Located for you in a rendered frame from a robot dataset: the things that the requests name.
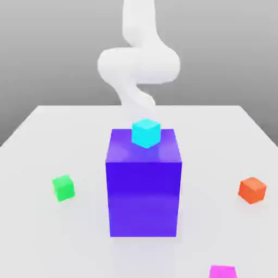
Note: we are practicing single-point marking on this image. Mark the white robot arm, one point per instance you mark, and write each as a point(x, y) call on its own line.
point(139, 63)

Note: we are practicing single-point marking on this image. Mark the small cyan cube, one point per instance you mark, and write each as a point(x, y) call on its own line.
point(146, 133)

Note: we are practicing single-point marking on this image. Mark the small green cube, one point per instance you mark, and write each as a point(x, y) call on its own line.
point(63, 188)

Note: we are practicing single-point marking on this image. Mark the small orange cube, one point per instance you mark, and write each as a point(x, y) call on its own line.
point(252, 190)

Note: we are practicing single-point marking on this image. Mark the small magenta cube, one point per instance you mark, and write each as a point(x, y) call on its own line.
point(222, 272)

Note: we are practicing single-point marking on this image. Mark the large purple box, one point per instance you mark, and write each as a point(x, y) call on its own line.
point(143, 195)

